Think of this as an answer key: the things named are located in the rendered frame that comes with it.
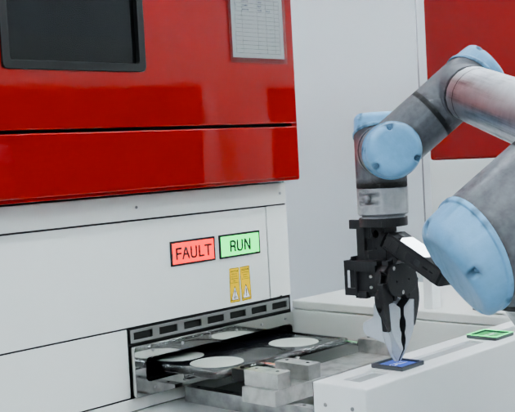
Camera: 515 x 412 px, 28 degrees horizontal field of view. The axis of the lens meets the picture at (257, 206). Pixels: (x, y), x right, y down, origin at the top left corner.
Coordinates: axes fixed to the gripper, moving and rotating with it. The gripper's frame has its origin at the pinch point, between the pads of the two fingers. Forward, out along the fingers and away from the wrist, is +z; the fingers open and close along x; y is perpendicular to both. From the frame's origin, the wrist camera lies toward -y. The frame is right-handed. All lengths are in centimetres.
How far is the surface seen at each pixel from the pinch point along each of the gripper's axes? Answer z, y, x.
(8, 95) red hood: -42, 54, 29
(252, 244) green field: -12, 58, -30
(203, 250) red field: -12, 58, -16
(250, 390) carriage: 10.6, 34.9, -3.5
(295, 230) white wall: 4, 207, -211
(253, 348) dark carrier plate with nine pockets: 8, 52, -22
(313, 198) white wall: -9, 207, -224
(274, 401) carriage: 11.9, 29.4, -3.5
